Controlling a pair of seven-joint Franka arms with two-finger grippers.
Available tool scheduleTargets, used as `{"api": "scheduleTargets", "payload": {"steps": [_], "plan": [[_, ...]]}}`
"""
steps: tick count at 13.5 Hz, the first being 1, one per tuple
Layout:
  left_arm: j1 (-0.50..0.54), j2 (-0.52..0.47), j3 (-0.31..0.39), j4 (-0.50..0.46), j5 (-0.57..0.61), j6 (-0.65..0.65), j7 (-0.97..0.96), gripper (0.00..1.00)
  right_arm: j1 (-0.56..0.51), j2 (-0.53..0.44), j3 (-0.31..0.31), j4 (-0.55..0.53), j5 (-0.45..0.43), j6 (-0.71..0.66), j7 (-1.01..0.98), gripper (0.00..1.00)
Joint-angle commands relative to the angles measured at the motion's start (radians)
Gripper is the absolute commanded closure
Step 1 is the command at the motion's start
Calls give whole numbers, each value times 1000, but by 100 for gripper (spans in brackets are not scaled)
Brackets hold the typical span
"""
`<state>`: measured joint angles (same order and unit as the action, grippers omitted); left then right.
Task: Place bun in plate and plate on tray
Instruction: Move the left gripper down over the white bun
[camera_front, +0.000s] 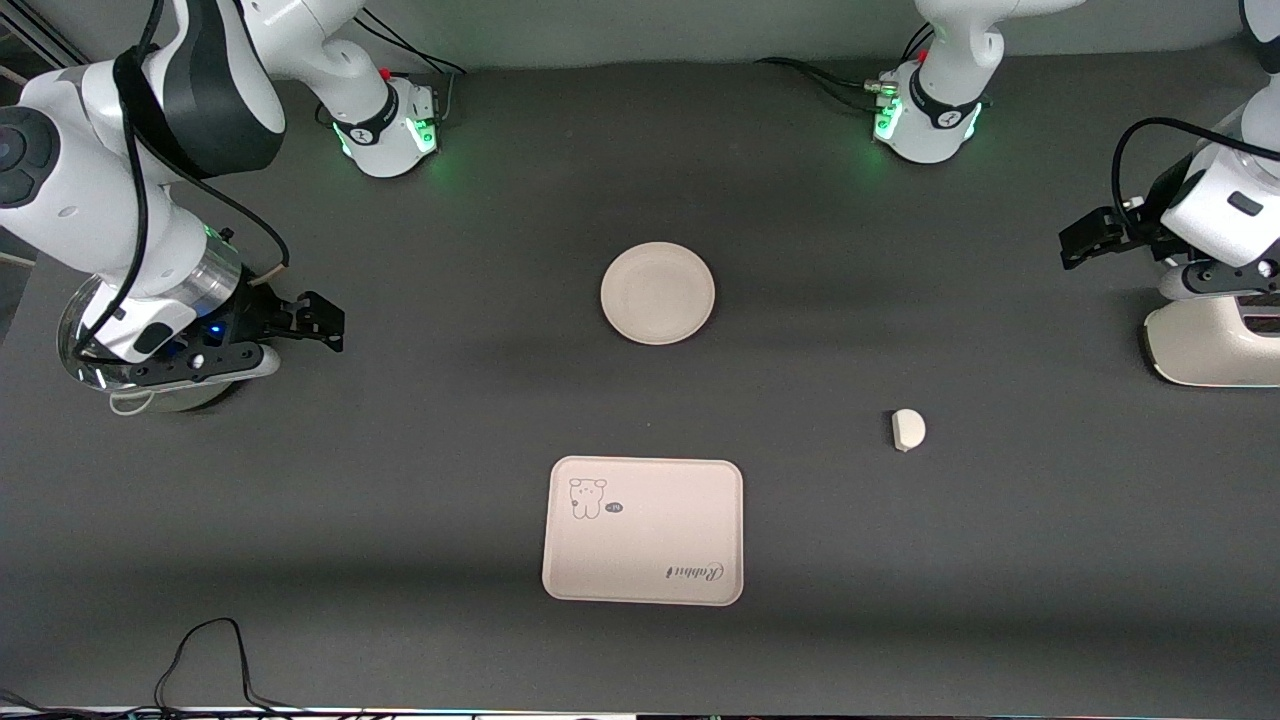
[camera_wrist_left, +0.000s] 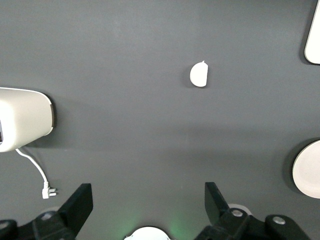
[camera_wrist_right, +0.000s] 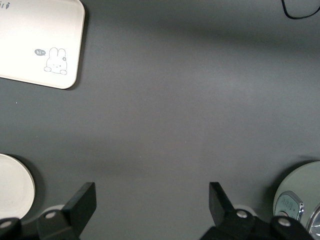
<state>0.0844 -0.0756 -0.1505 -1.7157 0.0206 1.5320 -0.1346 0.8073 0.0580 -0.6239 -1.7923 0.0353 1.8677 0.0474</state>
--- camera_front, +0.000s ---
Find thin black looped cable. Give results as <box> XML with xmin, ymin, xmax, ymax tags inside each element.
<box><xmin>155</xmin><ymin>618</ymin><xmax>301</xmax><ymax>713</ymax></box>

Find aluminium frame rail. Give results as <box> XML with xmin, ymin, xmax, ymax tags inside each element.
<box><xmin>0</xmin><ymin>0</ymin><xmax>91</xmax><ymax>71</ymax></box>

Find round beige plate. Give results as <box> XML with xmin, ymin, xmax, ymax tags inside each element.
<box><xmin>600</xmin><ymin>242</ymin><xmax>717</xmax><ymax>347</ymax></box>

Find black left arm base cables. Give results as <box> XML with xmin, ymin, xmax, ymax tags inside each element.
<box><xmin>755</xmin><ymin>55</ymin><xmax>901</xmax><ymax>113</ymax></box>

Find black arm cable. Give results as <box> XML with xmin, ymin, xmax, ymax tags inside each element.
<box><xmin>1112</xmin><ymin>118</ymin><xmax>1280</xmax><ymax>236</ymax></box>
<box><xmin>75</xmin><ymin>0</ymin><xmax>291</xmax><ymax>361</ymax></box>

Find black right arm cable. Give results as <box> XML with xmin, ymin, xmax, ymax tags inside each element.
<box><xmin>75</xmin><ymin>0</ymin><xmax>291</xmax><ymax>361</ymax></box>

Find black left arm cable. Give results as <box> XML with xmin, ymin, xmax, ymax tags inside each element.
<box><xmin>1112</xmin><ymin>118</ymin><xmax>1280</xmax><ymax>236</ymax></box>

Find black arm base cables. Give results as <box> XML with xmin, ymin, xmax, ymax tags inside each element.
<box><xmin>355</xmin><ymin>8</ymin><xmax>468</xmax><ymax>126</ymax></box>
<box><xmin>755</xmin><ymin>55</ymin><xmax>901</xmax><ymax>113</ymax></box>

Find black right arm base cables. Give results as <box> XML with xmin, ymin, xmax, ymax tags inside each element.
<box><xmin>355</xmin><ymin>8</ymin><xmax>468</xmax><ymax>126</ymax></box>

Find cream toaster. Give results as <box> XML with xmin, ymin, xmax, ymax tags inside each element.
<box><xmin>1143</xmin><ymin>290</ymin><xmax>1280</xmax><ymax>388</ymax></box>

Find beige rectangular tray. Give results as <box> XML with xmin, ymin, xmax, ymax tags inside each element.
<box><xmin>542</xmin><ymin>456</ymin><xmax>745</xmax><ymax>607</ymax></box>

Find pot with glass lid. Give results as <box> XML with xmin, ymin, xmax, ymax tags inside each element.
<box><xmin>57</xmin><ymin>275</ymin><xmax>256</xmax><ymax>416</ymax></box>

